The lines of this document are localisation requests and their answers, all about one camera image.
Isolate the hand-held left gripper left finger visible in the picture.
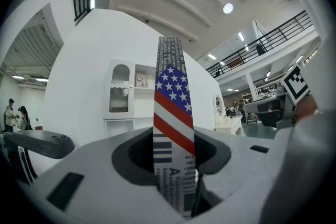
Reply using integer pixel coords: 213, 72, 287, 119
25, 125, 184, 224

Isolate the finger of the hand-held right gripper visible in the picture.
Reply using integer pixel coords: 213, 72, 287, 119
258, 110, 289, 129
243, 97, 286, 114

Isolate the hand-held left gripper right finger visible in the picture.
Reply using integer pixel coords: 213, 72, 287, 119
191, 125, 288, 224

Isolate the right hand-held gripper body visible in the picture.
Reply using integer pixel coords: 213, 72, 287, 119
274, 63, 310, 130

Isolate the person's right forearm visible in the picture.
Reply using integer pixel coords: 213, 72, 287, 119
295, 94, 320, 121

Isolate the white shelving desk unit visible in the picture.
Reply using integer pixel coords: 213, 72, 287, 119
103, 58, 158, 137

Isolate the white dressing table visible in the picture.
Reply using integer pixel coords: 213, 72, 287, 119
213, 94, 244, 136

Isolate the black balcony railing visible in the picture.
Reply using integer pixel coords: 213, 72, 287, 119
206, 9, 314, 79

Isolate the person's white shirt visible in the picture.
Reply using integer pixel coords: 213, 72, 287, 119
262, 0, 336, 224

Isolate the white glass cabinet door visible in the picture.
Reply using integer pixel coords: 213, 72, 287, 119
109, 60, 135, 120

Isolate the grey photo board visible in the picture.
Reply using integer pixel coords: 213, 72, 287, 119
135, 72, 149, 88

